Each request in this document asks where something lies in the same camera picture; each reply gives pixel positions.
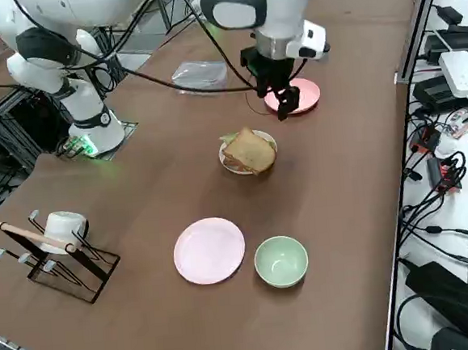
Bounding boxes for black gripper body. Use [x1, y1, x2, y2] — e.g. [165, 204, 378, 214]
[247, 43, 300, 97]

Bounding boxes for green lettuce leaf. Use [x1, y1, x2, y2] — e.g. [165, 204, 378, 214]
[217, 128, 278, 155]

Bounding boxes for pale green bowl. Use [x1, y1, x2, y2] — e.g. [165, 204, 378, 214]
[252, 234, 311, 291]

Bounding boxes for pink plate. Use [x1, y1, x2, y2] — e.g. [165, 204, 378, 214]
[261, 76, 323, 117]

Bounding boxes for white round plate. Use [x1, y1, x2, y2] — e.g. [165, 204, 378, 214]
[216, 127, 280, 179]
[171, 215, 250, 288]

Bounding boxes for clear plastic container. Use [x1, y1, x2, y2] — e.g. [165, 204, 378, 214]
[170, 57, 231, 100]

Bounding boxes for black power adapter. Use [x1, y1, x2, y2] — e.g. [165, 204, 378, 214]
[411, 74, 463, 113]

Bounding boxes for black flat device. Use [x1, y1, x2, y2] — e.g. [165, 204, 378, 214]
[423, 28, 468, 63]

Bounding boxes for white cup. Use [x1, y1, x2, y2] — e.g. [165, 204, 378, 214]
[38, 209, 91, 255]

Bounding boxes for black bag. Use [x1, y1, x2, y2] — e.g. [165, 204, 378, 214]
[403, 259, 468, 350]

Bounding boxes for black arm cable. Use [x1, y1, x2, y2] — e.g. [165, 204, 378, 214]
[13, 0, 311, 136]

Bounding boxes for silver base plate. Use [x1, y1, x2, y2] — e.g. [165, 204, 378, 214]
[90, 117, 142, 162]

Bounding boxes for aluminium frame rail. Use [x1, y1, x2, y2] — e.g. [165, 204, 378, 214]
[389, 0, 451, 86]

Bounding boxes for black wire cup rack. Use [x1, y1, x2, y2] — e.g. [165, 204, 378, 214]
[0, 203, 124, 312]

